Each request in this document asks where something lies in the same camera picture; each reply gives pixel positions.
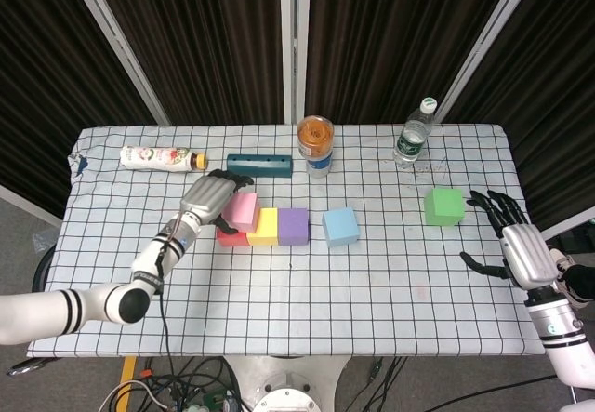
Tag clear green-label water bottle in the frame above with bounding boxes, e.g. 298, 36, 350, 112
392, 97, 440, 167

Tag white black sneaker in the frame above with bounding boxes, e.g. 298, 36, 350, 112
550, 246, 595, 311

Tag light blue foam cube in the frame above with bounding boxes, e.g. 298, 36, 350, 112
322, 206, 362, 248

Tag teal half-round block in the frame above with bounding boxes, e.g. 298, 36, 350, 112
226, 153, 294, 179

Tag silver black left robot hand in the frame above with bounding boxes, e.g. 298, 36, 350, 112
179, 168, 256, 236

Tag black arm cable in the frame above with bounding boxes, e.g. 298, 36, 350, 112
155, 239, 177, 369
399, 373, 557, 412

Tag black floor cable tangle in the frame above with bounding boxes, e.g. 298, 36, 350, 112
139, 355, 247, 412

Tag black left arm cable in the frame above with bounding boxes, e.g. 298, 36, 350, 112
155, 239, 177, 369

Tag purple foam cube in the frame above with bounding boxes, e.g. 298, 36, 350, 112
277, 207, 311, 246

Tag black round stool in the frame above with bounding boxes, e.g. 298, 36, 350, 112
32, 244, 60, 312

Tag white partition base rail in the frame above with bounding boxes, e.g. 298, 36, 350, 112
534, 219, 595, 244

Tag clear jar of rubber bands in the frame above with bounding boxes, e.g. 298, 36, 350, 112
297, 114, 336, 160

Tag white partition frame post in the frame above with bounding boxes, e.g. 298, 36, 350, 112
62, 0, 171, 126
434, 0, 545, 125
278, 0, 311, 125

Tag white black-checked tablecloth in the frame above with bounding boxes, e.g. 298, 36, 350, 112
26, 123, 549, 358

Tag white floor cable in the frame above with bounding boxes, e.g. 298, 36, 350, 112
97, 379, 164, 412

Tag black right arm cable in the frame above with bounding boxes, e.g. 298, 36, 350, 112
399, 373, 557, 412

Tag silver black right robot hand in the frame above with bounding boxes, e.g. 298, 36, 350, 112
458, 190, 560, 291

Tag pink foam cube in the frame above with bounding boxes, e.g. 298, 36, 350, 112
221, 192, 261, 234

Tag yellow foam cube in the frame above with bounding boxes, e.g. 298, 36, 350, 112
245, 207, 280, 247

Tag red foam cube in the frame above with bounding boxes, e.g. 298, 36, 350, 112
216, 225, 250, 248

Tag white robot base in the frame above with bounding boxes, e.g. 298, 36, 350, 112
222, 354, 350, 412

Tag green foam cube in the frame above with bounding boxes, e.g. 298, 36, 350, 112
424, 187, 466, 227

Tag black cables with green plug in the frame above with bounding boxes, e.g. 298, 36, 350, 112
346, 355, 410, 412

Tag white yellow-capped drink bottle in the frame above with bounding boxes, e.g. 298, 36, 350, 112
119, 145, 208, 172

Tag dark pleated partition panel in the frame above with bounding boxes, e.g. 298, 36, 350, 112
304, 0, 517, 125
0, 0, 157, 218
90, 0, 285, 125
445, 0, 595, 234

